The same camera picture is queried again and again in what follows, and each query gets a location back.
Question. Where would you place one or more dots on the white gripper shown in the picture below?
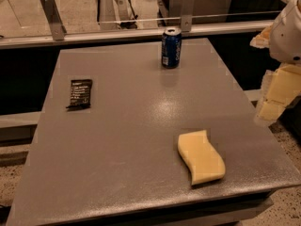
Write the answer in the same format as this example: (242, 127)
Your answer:
(287, 37)

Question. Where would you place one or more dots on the black snack packet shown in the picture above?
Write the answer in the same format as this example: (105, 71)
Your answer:
(80, 93)

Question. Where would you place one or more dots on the left metal bracket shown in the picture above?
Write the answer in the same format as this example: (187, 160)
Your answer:
(52, 15)

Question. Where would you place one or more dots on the metal bracket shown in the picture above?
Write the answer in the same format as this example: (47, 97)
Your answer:
(52, 15)
(186, 15)

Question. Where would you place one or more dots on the metal rail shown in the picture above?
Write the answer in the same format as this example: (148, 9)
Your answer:
(197, 30)

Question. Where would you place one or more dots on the yellow sponge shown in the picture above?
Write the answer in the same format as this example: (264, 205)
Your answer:
(199, 155)

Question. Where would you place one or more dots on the right metal bracket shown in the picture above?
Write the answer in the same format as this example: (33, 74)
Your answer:
(186, 15)

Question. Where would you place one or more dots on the blue pepsi can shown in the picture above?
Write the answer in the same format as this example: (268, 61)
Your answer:
(171, 47)

